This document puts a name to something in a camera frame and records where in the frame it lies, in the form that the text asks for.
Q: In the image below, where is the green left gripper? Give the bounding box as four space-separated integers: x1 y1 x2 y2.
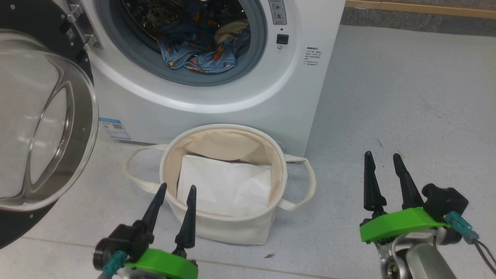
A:
92 183 199 279

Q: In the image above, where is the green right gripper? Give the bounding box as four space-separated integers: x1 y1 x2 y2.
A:
360 151 469 246

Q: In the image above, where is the washing machine glass door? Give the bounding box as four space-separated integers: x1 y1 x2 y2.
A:
0 0 99 248

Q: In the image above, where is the blue cartoon print garment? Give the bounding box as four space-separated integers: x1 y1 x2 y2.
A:
157 8 251 74

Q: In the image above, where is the cream canvas laundry basket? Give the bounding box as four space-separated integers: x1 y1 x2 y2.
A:
122 124 316 246

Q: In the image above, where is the white front-load washing machine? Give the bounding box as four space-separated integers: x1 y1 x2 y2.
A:
50 0 346 157

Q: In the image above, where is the grey rubber door gasket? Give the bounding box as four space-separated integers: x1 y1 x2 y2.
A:
94 0 268 86

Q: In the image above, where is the silver metal door hinge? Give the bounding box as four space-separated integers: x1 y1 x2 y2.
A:
58 0 104 51

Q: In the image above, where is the white folded sheet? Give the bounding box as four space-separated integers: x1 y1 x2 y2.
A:
176 155 272 217

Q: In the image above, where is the blue energy label sticker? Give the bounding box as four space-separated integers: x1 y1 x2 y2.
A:
99 117 131 140

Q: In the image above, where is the small printed text label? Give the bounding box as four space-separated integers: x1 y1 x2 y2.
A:
304 46 320 66

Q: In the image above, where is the left gripper cable teal plug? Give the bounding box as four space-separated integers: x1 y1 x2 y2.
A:
97 250 127 279

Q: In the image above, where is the gripper cable teal plug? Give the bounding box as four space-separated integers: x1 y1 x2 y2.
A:
446 211 496 274
97 250 127 279

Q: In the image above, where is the right gripper cable teal plug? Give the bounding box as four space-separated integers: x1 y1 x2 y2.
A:
446 211 496 274

